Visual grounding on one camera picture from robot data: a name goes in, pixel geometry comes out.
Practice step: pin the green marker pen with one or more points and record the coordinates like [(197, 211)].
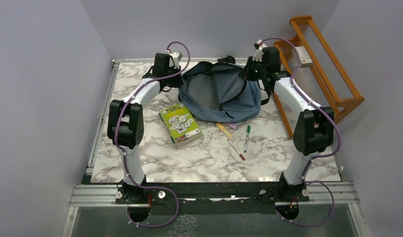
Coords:
[(247, 138)]

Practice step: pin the blue student backpack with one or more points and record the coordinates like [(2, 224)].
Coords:
[(214, 92)]

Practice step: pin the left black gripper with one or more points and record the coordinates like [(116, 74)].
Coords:
[(178, 82)]

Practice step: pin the black metal base rail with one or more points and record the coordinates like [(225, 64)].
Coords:
[(209, 198)]

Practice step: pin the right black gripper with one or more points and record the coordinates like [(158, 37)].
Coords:
[(245, 74)]

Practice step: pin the red marker pen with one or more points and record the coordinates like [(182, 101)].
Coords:
[(235, 148)]

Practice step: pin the yellow orange highlighter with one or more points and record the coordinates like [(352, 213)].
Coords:
[(225, 131)]

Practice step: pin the pink highlighter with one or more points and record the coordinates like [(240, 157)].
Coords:
[(232, 126)]

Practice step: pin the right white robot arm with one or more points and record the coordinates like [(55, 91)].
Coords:
[(313, 132)]

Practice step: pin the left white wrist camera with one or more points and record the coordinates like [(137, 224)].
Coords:
[(175, 58)]

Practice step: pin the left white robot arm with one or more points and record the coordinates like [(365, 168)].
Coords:
[(126, 123)]

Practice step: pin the small white box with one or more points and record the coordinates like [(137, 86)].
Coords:
[(302, 54)]

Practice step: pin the orange wooden rack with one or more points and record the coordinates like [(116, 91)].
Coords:
[(325, 80)]

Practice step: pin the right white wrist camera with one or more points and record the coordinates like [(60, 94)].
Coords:
[(259, 46)]

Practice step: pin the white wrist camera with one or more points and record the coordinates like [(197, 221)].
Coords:
[(259, 46), (175, 58)]

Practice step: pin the green illustrated book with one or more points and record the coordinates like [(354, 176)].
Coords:
[(181, 125)]

